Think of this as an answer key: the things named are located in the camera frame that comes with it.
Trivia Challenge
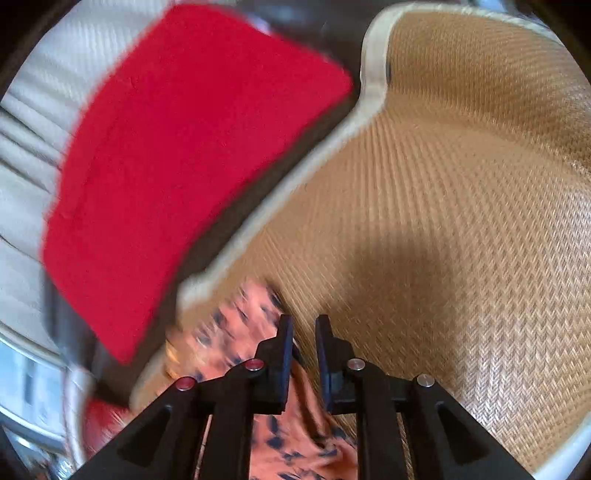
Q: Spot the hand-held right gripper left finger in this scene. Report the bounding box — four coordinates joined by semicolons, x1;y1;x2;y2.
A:
69;315;295;480

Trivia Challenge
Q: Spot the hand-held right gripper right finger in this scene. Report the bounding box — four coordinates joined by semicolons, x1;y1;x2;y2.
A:
315;315;536;480

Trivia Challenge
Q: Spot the orange floral garment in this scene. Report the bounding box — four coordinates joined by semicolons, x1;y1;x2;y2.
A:
164;277;358;480

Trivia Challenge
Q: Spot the tan woven mat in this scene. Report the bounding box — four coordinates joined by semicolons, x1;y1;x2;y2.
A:
129;4;591;480

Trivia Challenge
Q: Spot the red cloth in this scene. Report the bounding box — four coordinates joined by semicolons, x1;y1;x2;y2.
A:
41;4;356;365

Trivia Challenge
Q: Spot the window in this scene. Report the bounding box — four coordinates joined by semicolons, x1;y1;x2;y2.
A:
0;332;70;462

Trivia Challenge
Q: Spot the white textured curtain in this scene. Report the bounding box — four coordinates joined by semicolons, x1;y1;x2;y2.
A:
0;0;153;352

